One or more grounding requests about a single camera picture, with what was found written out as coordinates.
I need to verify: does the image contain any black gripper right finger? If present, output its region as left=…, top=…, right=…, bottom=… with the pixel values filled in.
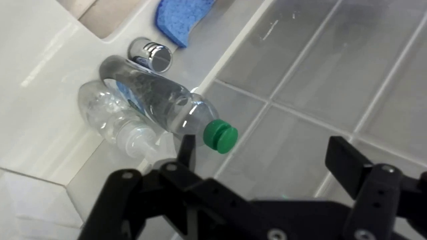
left=324, top=135, right=427, bottom=240

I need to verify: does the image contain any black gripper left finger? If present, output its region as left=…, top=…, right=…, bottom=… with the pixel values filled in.
left=78, top=133, right=268, bottom=240

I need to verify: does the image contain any green capped soap bottle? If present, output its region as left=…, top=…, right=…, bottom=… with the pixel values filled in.
left=97, top=53, right=240, bottom=156

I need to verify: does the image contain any clear empty plastic bottle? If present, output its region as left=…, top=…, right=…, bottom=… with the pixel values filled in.
left=77, top=79, right=164, bottom=161

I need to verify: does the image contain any chrome round counter button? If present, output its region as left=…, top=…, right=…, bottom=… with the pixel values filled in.
left=126, top=36, right=173, bottom=73

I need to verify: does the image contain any stainless steel sink basin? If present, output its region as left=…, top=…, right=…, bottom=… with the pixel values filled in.
left=54, top=0, right=150, bottom=40

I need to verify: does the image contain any blue sponge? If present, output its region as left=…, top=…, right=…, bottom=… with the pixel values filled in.
left=153, top=0, right=217, bottom=49

